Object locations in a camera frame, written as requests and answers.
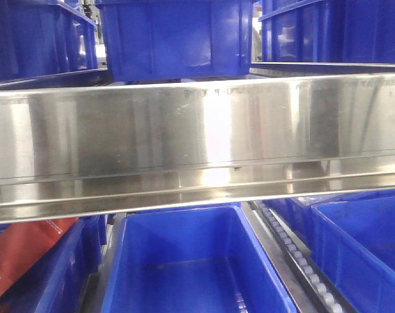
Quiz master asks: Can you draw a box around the red bag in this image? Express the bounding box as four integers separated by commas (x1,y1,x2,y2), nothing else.
0,218,77,296

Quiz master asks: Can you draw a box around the lower roller track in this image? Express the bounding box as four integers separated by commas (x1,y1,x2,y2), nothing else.
249,201,356,312

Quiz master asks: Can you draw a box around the blue bin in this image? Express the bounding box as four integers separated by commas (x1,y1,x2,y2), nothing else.
0,1,98,82
265,188,395,313
0,215,107,312
95,1,253,82
259,1,395,64

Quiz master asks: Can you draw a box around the blue bin lower level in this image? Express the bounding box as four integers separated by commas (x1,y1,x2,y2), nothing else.
102,205,296,312

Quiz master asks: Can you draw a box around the steel shelf front rail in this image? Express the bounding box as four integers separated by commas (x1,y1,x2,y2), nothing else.
0,73,395,224

